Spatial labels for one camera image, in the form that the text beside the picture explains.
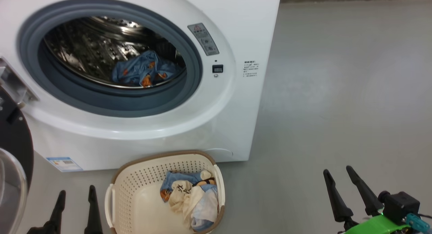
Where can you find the pile of clothes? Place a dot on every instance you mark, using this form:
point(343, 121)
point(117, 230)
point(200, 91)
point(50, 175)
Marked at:
point(195, 200)

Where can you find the metal door hinge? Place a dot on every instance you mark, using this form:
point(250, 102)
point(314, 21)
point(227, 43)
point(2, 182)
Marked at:
point(15, 82)

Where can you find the grey warning sticker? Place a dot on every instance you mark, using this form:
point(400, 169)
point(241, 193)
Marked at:
point(204, 39)

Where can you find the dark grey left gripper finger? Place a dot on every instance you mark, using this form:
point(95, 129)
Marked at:
point(55, 217)
point(93, 213)

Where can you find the white front-load washing machine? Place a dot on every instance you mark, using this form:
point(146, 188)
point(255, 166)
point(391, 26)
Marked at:
point(236, 119)

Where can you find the blue cartoon print garment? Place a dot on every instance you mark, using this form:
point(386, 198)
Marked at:
point(145, 67)

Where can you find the blue energy label sticker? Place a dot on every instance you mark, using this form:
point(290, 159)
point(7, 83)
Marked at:
point(64, 163)

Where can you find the grey rubber door gasket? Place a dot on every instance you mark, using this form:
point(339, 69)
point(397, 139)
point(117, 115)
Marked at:
point(111, 102)

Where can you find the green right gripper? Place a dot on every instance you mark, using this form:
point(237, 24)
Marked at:
point(378, 225)

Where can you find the cream perforated laundry basket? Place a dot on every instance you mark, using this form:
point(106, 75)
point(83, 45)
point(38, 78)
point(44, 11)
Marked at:
point(141, 200)

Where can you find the dark round washer door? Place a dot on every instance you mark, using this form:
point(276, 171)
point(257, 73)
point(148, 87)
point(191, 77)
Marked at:
point(15, 142)

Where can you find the stainless steel washing machine drum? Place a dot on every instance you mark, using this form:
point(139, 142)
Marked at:
point(87, 48)

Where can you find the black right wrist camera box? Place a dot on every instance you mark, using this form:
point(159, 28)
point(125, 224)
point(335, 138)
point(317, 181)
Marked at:
point(401, 203)

